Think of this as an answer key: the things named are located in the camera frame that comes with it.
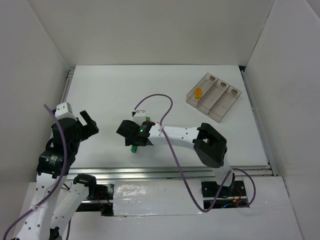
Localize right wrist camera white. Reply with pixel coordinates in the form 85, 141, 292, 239
131, 110, 146, 119

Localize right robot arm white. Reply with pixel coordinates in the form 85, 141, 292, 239
116, 120, 235, 198

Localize long green lego brick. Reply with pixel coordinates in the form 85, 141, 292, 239
130, 145, 138, 154

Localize clear bin for green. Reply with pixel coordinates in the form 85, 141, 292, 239
196, 79, 230, 116

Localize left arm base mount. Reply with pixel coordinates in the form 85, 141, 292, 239
76, 184, 115, 217

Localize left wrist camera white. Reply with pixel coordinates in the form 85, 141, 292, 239
54, 101, 73, 120

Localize white foil cover plate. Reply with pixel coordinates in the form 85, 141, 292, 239
113, 179, 203, 217

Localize clear bin for red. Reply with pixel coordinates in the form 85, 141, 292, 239
208, 86, 242, 123

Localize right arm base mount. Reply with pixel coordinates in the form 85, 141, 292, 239
201, 180, 249, 209

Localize clear bin for yellow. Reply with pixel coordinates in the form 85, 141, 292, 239
186, 72, 218, 108

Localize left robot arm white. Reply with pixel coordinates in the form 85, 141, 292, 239
16, 106, 99, 240

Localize yellow lego brick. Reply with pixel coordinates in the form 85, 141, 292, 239
194, 88, 202, 100

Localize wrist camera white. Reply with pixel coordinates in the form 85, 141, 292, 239
131, 110, 146, 119
54, 101, 73, 120

